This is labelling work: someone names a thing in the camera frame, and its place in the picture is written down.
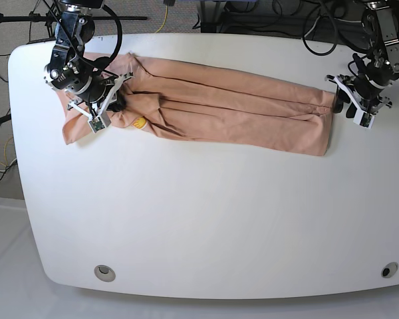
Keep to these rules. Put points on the right table grommet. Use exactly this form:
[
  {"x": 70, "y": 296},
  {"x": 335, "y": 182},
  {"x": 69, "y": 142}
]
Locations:
[{"x": 389, "y": 270}]

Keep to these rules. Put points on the left table grommet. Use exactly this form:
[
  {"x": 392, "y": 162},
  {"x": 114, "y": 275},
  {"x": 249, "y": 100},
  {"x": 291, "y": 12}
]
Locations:
[{"x": 104, "y": 273}]

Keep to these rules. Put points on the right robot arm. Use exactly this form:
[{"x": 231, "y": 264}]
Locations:
[{"x": 68, "y": 67}]

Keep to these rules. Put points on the peach T-shirt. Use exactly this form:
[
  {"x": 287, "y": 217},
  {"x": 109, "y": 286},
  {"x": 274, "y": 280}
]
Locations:
[{"x": 185, "y": 101}]

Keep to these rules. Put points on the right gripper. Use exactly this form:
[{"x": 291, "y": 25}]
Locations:
[{"x": 99, "y": 95}]

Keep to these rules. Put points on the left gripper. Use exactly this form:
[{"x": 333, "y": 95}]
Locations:
[{"x": 357, "y": 88}]

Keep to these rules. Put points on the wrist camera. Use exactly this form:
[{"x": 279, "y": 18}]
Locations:
[
  {"x": 99, "y": 123},
  {"x": 363, "y": 119}
]

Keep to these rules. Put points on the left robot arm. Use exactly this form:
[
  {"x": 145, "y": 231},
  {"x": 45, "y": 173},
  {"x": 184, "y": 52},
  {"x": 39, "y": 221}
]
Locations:
[{"x": 377, "y": 65}]

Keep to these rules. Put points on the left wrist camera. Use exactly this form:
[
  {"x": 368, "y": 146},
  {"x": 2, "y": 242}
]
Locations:
[{"x": 363, "y": 119}]

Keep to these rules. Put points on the table grommet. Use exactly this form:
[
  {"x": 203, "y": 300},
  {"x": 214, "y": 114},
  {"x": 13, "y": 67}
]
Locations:
[
  {"x": 389, "y": 270},
  {"x": 104, "y": 273}
]

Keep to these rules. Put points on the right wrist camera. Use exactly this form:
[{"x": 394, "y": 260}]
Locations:
[{"x": 99, "y": 123}]

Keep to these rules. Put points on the black tripod stand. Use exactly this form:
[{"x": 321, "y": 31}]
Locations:
[{"x": 31, "y": 17}]

